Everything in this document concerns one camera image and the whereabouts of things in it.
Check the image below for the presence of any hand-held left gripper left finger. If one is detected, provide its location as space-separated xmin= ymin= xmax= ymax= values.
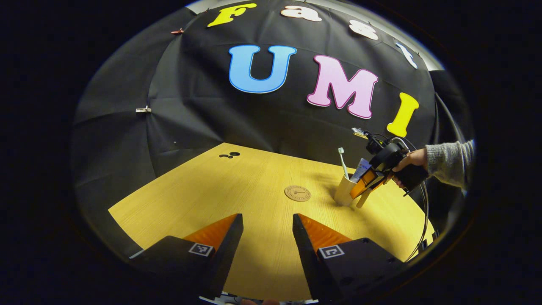
xmin=129 ymin=213 xmax=244 ymax=299

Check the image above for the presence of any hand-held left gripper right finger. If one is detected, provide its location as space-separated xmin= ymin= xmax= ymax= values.
xmin=292 ymin=213 xmax=408 ymax=302

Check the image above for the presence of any white toothpaste tube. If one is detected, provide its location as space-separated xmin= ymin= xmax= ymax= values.
xmin=351 ymin=158 xmax=372 ymax=183

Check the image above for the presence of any beige cup with handle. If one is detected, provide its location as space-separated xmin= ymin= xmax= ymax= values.
xmin=333 ymin=173 xmax=373 ymax=209

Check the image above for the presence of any light blue toothbrush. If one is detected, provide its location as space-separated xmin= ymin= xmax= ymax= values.
xmin=337 ymin=147 xmax=350 ymax=180

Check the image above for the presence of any round cork coaster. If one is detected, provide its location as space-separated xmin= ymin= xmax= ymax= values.
xmin=284 ymin=185 xmax=312 ymax=202

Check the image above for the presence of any wooden desktop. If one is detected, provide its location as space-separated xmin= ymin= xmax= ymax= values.
xmin=108 ymin=143 xmax=436 ymax=302

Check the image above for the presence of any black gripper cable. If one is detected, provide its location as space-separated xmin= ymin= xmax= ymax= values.
xmin=390 ymin=136 xmax=429 ymax=263

